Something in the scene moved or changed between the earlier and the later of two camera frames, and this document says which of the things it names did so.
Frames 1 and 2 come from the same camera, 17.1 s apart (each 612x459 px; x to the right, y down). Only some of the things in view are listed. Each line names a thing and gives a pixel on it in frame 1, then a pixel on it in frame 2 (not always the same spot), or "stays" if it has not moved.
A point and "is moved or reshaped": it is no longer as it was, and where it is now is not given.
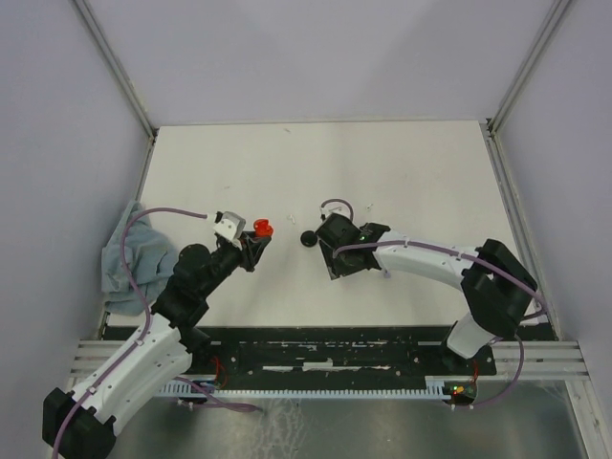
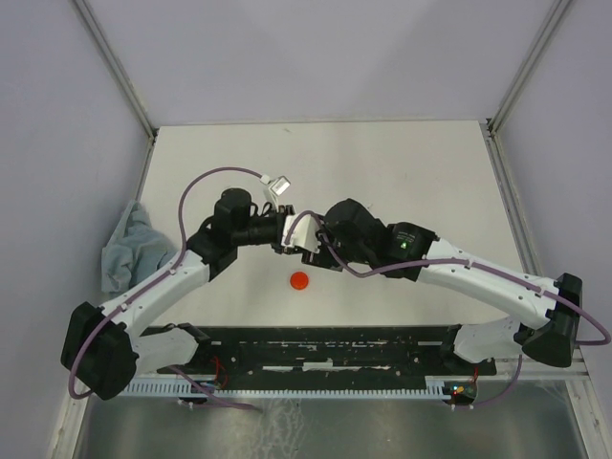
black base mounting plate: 331,351 stays
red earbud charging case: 263,229 is moved or reshaped
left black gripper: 252,248 -> 279,216
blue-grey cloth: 150,258 stays
